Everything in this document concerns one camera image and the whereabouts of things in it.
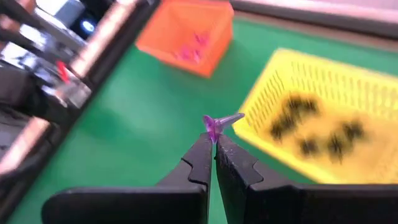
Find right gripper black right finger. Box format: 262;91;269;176
214;133;398;224

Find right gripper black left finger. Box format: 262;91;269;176
41;132;214;224

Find black plastic spider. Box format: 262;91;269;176
341;119;365;141
326;133;344;163
285;95;320;118
298;138;320;157
269;114;296;141

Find purple witch hat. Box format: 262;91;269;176
176;46;195;62
202;112;246;144

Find green table mat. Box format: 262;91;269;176
6;15;398;224

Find yellow plastic basket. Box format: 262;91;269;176
232;48;398;185

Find orange plastic basket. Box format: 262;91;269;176
135;0;234;78

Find black device with light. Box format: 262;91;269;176
70;12;101;40

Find red cable connector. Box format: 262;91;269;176
55;60;71;85

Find black aluminium table frame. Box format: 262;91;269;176
0;0;398;218

